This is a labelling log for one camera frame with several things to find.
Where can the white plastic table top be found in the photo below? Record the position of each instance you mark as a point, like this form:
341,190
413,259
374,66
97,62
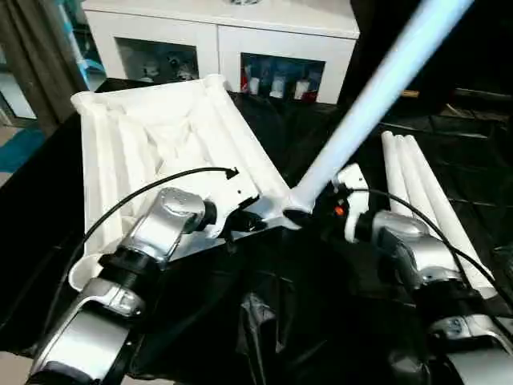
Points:
120,120

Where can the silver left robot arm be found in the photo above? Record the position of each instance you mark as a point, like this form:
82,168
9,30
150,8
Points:
168,216

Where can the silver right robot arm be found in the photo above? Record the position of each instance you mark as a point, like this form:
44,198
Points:
401,232

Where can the black plastic mat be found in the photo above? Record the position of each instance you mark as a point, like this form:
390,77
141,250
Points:
320,280

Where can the white bottle with dark cap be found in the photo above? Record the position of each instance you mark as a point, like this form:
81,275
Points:
254,85

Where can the white cabinet with glass doors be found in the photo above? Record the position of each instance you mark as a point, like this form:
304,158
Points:
200,20

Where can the dark grey device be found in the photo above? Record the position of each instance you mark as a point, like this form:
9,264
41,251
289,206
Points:
242,2

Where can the blue floor mat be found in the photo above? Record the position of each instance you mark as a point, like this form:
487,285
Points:
20,150

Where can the teal plastic stool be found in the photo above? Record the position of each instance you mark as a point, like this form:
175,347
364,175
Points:
86,44

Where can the grey curtain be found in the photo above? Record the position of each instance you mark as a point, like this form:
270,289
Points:
32,60

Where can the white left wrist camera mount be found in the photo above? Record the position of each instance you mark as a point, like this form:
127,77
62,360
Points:
236,188

